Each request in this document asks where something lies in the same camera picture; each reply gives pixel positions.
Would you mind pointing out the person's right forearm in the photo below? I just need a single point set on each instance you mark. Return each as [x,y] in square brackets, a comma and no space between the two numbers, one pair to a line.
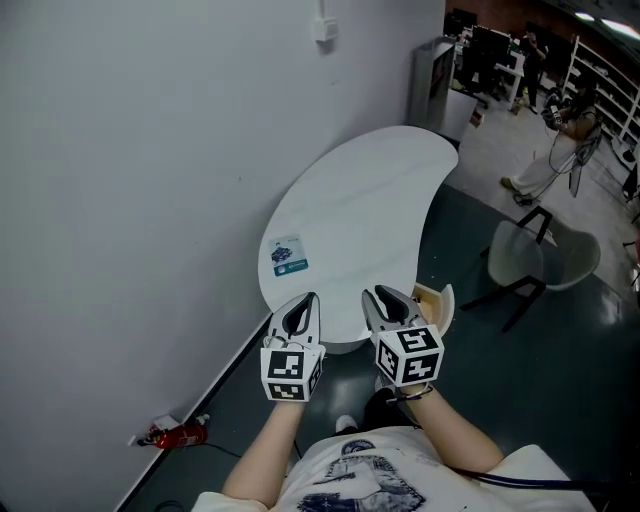
[450,430]

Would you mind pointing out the person's white shoe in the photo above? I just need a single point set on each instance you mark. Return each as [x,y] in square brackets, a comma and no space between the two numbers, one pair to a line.
[346,424]

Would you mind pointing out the person's black trousers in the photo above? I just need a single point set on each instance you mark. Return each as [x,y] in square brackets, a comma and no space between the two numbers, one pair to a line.
[385,407]

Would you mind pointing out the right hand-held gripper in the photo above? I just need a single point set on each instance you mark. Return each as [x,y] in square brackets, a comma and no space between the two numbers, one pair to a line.
[410,357]

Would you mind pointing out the white storage shelf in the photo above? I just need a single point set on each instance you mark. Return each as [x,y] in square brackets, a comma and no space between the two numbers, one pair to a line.
[607,85]

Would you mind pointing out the person's white printed shirt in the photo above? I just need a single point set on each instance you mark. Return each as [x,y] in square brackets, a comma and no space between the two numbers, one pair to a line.
[380,475]

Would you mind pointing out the black computer monitor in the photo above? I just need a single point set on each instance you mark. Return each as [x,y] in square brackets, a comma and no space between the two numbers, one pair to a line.
[490,42]

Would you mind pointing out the white wall junction box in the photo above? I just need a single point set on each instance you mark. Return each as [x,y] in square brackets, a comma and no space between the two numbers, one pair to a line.
[325,27]

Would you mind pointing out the white kidney-shaped table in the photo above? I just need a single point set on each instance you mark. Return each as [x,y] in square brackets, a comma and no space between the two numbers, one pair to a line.
[360,200]

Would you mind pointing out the person's left forearm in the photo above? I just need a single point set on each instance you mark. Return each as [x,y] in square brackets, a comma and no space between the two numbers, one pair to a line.
[270,450]

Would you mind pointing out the grey cabinet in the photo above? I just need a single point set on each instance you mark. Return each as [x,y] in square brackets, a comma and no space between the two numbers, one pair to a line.
[440,85]

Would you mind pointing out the wooden drawer white ribbed front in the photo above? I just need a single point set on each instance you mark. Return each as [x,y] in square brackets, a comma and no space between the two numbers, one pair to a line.
[435,305]

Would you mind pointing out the card with blue print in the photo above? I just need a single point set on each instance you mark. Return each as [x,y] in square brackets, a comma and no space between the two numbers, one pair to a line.
[289,255]

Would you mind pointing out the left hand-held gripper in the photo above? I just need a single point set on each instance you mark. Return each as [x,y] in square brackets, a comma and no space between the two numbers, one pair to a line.
[290,372]

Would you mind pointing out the grey upholstered chair black legs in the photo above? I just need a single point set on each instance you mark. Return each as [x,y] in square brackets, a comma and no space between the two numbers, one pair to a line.
[515,255]

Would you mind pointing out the red fire extinguisher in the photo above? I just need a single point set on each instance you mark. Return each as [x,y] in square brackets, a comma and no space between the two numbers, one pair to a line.
[180,436]

